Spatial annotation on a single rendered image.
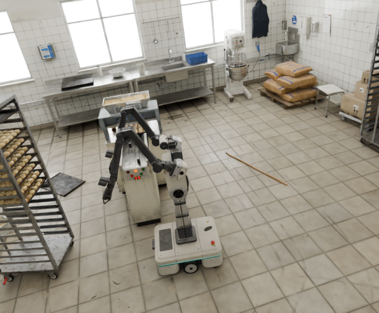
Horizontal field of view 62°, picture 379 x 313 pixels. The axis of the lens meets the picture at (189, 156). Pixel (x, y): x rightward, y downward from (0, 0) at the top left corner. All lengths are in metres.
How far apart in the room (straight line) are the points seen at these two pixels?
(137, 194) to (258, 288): 1.57
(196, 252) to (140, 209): 0.94
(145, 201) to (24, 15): 4.60
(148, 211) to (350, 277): 2.13
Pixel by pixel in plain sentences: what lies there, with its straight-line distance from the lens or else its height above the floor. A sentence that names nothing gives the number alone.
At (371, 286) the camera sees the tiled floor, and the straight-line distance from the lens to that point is 3.39.
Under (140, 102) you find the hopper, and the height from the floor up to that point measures 1.27.
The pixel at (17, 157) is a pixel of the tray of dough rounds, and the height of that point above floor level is 1.32.
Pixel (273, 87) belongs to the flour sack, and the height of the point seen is 0.33.
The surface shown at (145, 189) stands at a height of 0.53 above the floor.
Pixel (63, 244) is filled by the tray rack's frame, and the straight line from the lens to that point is 3.86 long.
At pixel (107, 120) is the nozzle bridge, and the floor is 1.11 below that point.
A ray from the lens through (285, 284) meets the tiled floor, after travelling 3.23.
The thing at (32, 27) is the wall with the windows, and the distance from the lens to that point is 7.08.
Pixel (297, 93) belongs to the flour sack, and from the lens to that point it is 6.62.
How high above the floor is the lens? 2.55
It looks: 30 degrees down
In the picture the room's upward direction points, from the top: 8 degrees counter-clockwise
